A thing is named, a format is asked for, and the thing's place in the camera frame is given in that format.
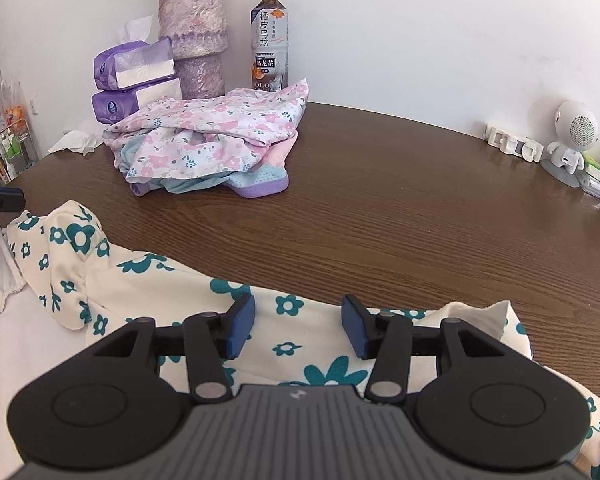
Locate crumpled white tissue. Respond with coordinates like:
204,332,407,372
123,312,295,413
47,129,106,156

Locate white plastic clips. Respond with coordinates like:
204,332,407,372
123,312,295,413
484,122,545,163

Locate cream dress with teal flowers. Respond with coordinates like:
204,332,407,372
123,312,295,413
0,200,600,480

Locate plastic tea bottle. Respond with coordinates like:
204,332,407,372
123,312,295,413
250,0,290,93

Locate white robot-shaped speaker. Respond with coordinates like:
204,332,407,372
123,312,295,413
540,100,598,188

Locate wire rack with small items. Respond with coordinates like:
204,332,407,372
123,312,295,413
0,115,33,186

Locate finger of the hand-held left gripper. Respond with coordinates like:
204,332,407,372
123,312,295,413
0,184,26,219

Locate pink floral garment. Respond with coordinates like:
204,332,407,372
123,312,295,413
102,78,311,184

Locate purple tissue pack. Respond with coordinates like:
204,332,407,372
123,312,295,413
91,77,182,125
92,15,176,92

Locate small green white boxes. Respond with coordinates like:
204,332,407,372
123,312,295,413
577,172,600,198

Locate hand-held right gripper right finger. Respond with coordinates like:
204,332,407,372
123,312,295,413
341,294,508,403

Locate purple textured vase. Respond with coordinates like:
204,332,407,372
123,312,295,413
157,0,228,101

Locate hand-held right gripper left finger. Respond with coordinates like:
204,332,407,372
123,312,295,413
87,292,257,403

